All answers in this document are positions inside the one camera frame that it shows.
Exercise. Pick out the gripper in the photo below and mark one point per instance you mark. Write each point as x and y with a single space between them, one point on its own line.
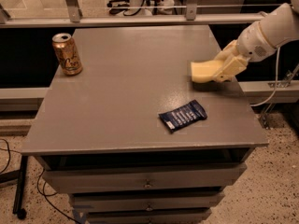
252 45

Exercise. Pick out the yellow sponge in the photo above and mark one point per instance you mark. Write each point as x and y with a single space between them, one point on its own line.
204 72

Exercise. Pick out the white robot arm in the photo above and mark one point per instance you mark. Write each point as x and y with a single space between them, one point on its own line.
259 41

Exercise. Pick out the blue rxbar wrapper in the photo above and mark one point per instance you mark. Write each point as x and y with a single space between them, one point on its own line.
183 116

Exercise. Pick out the black office chair base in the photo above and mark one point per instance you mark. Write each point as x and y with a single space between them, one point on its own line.
120 3

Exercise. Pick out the grey drawer cabinet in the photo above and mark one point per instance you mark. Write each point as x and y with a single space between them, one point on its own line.
107 117

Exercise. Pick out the gold soda can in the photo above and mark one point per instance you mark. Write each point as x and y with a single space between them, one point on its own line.
67 54

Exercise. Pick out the top grey drawer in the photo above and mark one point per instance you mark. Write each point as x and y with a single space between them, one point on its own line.
87 181

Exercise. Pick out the grey drawer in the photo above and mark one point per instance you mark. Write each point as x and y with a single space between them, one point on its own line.
147 202
87 181
163 216

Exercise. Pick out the bottom grey drawer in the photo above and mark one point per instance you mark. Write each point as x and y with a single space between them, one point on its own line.
163 216

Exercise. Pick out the middle grey drawer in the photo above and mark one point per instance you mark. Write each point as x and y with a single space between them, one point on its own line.
147 202

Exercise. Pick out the black stand leg with caster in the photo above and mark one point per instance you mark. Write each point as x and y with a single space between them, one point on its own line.
20 176

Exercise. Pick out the metal railing frame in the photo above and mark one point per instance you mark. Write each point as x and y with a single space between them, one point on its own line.
68 13

